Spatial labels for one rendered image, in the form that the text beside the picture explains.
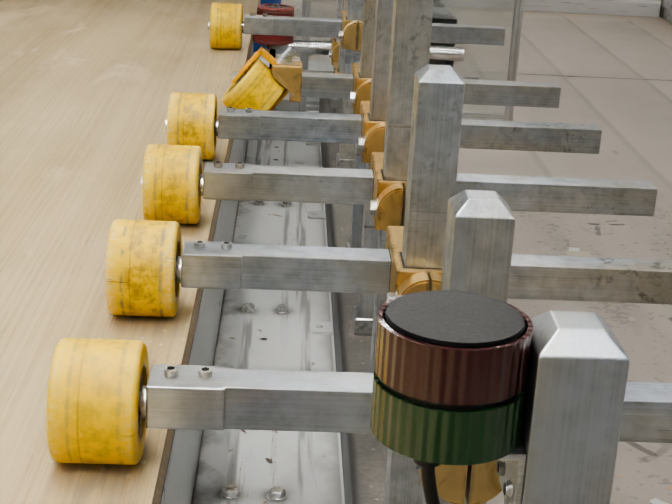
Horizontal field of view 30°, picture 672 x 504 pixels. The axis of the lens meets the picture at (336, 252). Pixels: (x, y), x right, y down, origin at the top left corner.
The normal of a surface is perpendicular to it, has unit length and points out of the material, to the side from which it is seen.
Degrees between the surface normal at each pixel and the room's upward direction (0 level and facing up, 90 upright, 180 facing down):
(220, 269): 90
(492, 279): 90
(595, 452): 90
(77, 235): 0
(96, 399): 62
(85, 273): 0
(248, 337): 0
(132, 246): 47
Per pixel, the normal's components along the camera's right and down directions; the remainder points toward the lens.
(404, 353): -0.69, 0.21
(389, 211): 0.03, 0.33
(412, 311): 0.05, -0.94
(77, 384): 0.05, -0.34
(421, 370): -0.45, 0.27
